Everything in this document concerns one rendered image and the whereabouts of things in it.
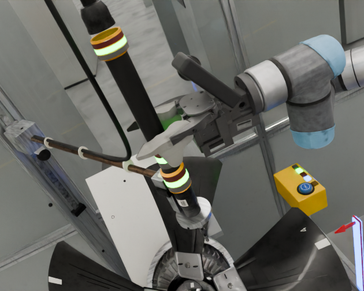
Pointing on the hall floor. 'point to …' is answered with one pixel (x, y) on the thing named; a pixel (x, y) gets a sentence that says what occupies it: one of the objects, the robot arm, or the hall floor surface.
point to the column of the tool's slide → (97, 232)
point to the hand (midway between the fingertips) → (134, 137)
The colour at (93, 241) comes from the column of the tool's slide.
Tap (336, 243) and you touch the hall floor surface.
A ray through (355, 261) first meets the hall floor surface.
